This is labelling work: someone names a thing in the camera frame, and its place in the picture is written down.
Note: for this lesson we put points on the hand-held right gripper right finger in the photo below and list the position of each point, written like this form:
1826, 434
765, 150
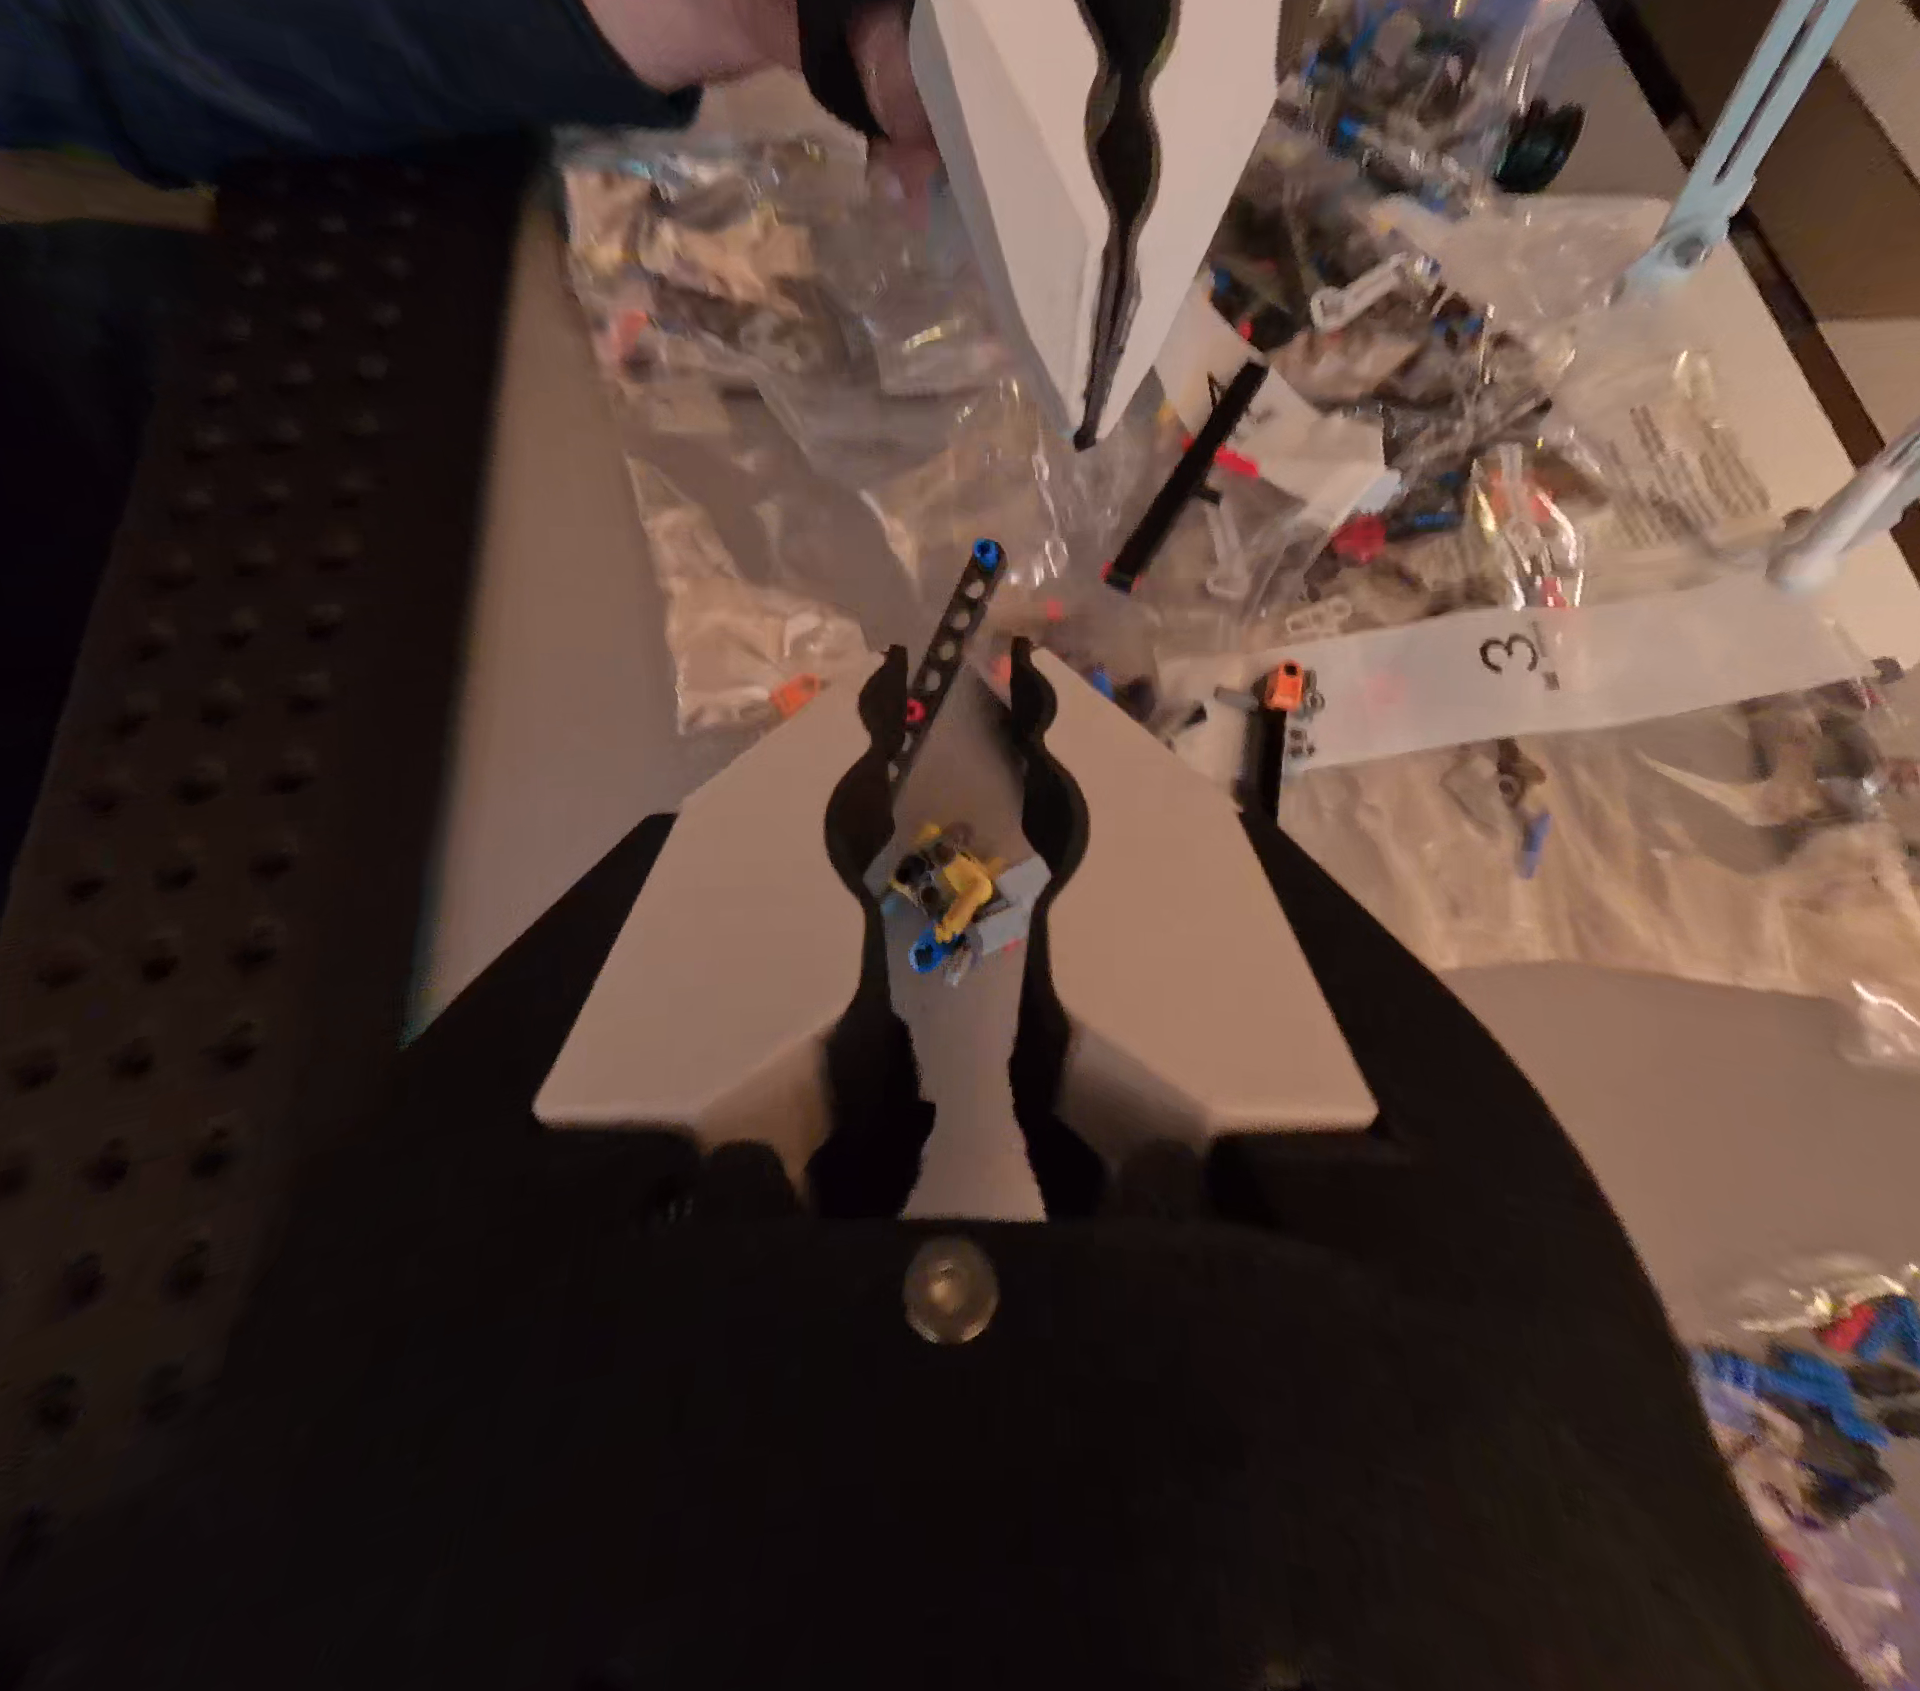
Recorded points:
1200, 970

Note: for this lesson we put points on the orange black lego piece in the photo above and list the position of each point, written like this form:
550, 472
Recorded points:
1285, 686

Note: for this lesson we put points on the small bag blue lego parts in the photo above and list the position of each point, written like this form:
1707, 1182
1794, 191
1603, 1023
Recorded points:
1816, 1404

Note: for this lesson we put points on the crumpled empty clear bag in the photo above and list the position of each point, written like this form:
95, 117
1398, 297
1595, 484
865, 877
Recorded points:
1650, 881

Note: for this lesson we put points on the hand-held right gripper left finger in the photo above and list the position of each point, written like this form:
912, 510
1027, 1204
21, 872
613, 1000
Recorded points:
705, 970

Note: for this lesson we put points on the black lego beam with pins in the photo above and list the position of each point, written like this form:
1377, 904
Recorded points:
961, 617

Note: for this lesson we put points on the long black lego beam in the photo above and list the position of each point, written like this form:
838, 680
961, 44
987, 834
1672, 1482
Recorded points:
1183, 476

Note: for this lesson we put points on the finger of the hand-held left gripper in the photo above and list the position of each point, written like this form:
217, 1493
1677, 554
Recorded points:
1222, 41
998, 72

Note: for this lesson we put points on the clear bag with warning print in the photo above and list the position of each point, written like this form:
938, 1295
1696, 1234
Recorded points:
1650, 476

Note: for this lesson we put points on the multicoloured lego assembly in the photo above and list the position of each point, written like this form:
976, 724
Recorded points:
961, 881

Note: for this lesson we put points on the clear bag grey lego parts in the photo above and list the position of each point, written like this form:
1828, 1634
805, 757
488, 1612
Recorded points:
749, 267

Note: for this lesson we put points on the black perforated panel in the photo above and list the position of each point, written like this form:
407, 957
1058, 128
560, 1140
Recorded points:
225, 672

